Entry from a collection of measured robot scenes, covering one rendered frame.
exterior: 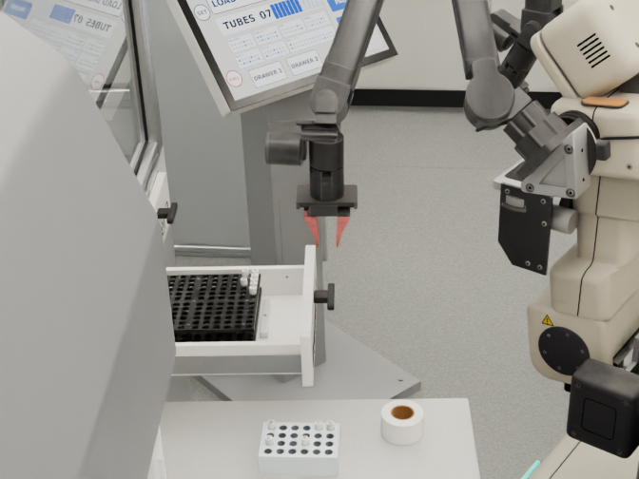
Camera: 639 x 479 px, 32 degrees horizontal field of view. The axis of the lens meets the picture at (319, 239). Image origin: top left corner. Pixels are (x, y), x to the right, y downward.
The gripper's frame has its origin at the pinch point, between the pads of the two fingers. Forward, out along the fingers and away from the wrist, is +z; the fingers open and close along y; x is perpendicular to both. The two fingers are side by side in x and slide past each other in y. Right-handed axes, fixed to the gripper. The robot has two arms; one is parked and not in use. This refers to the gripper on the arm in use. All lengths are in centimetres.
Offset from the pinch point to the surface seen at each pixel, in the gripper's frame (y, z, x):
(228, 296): 17.4, 10.3, 1.3
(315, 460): 1.8, 20.9, 32.1
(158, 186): 35, 8, -36
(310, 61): 5, -1, -86
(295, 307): 6.0, 16.4, -4.4
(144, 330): 13, -46, 94
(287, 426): 6.3, 20.4, 24.5
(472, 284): -45, 98, -144
